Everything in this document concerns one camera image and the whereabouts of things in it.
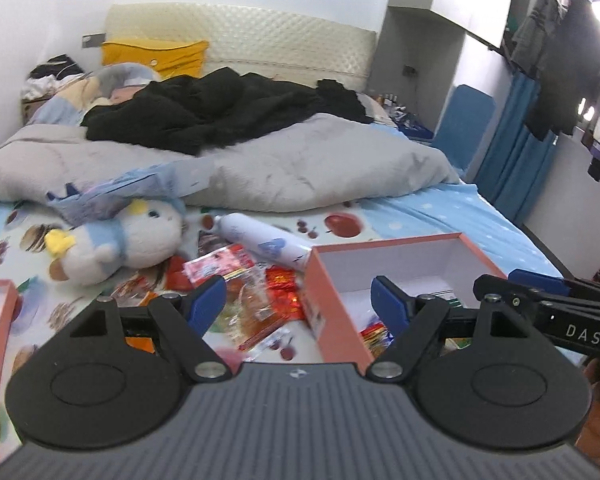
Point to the cream quilted headboard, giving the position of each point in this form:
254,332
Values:
280,42

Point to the black clothing heap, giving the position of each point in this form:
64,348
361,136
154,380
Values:
205,110

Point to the dark wall outlet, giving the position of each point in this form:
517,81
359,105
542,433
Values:
408,70

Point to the red foil snack packets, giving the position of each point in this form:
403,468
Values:
285,292

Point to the white and blue plush toy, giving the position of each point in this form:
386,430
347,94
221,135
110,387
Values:
130,240

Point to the pink cardboard box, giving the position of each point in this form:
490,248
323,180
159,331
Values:
340,280

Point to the black hanging garment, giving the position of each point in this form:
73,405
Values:
575,70

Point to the red yellow snack packet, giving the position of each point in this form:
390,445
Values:
377,335

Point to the grey hanging garment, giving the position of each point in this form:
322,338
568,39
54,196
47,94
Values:
532,35

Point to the pile of clothes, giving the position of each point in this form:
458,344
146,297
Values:
50,77

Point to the orange snack packet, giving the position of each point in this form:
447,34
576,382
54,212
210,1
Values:
140,345

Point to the white spray bottle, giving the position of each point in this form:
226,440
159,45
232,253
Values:
265,242

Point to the yellow pillow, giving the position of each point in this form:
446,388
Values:
155,57

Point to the small black garment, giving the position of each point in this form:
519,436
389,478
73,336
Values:
345,100

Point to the fruit print bedsheet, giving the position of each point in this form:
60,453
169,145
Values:
430,215

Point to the blue curtain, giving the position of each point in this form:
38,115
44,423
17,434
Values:
510,160

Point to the green label snack packet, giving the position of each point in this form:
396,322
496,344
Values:
452,302

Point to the patterned pastel blanket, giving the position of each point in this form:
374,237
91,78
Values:
65,100

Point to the light blue plastic bag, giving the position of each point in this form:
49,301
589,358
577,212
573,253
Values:
125,187

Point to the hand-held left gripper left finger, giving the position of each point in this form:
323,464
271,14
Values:
207,302

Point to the group of small bottles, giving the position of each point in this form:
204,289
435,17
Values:
389,101

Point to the grey duvet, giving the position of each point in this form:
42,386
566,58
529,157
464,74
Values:
305,170

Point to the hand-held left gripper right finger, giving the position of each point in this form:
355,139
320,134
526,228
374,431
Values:
387,304

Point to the blue chair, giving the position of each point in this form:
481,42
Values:
465,125

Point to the red label clear snack packet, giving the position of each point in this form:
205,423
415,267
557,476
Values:
220,262

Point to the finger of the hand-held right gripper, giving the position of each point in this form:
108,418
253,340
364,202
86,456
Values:
540,280
510,292

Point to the grey wall plate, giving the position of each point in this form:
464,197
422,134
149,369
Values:
93,40

